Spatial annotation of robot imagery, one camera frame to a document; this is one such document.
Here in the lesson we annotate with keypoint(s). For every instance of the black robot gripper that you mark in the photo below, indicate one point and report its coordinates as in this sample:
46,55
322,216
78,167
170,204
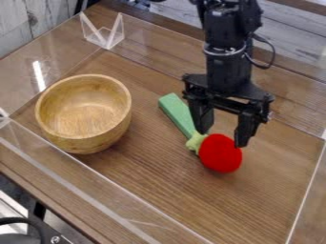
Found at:
225,88

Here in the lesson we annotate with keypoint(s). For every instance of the green rectangular block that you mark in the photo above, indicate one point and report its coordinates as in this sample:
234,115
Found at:
177,110

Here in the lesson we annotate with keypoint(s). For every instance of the clear acrylic tray wall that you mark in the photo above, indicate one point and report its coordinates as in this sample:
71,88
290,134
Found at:
145,192

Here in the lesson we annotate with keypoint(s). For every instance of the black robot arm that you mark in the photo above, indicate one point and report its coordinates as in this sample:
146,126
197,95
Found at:
230,24

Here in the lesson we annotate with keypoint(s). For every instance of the red plush strawberry toy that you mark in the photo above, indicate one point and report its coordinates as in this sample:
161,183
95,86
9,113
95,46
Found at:
216,150

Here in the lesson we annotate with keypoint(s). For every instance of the wooden bowl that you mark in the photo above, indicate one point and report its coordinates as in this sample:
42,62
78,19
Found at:
83,112

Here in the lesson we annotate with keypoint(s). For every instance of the black table leg clamp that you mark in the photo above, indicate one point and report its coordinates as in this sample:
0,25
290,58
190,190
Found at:
50,236

